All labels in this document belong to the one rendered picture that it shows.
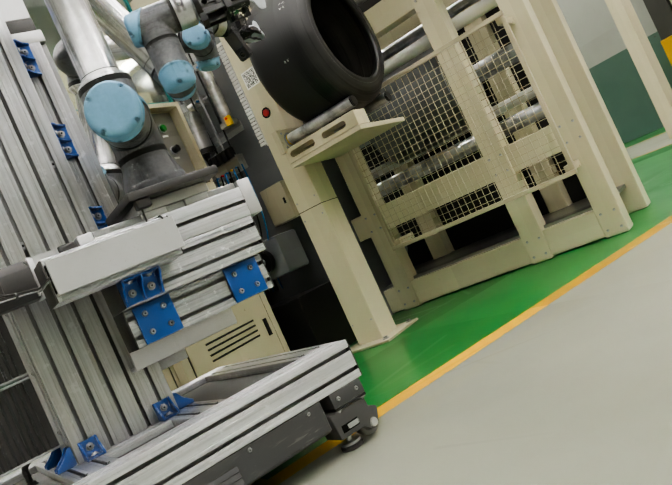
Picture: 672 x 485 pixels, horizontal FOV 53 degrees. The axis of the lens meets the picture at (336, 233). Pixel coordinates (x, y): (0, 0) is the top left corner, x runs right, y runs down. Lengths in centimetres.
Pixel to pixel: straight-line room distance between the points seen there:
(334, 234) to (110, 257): 152
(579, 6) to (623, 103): 178
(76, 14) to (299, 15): 115
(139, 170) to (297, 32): 111
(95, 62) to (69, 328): 60
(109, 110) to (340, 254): 151
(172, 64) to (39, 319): 64
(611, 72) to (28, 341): 1146
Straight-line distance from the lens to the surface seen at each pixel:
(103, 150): 225
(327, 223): 278
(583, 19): 1256
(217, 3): 158
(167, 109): 297
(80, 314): 167
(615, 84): 1243
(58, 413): 165
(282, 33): 256
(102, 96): 149
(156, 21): 156
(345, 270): 279
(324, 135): 262
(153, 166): 159
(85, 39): 157
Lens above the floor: 43
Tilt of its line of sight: 1 degrees up
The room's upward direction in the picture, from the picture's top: 25 degrees counter-clockwise
